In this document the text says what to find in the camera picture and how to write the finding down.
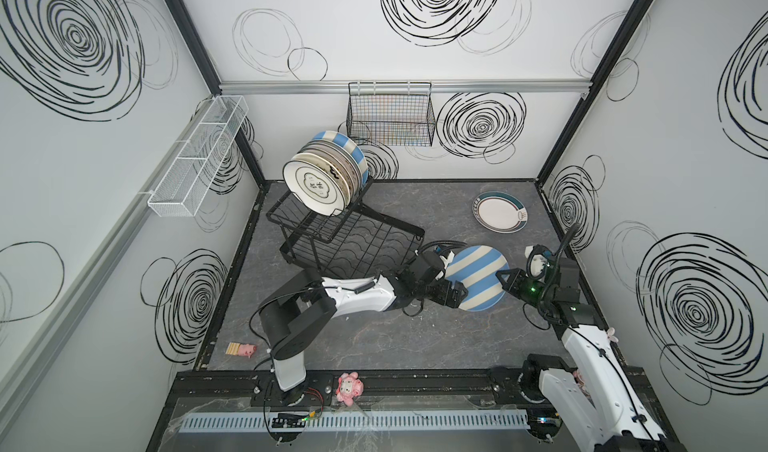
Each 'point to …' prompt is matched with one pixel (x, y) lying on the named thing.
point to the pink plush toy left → (349, 386)
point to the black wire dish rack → (359, 243)
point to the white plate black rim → (316, 185)
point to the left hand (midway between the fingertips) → (460, 290)
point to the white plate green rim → (500, 212)
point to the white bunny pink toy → (610, 334)
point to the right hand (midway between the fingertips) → (494, 274)
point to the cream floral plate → (340, 176)
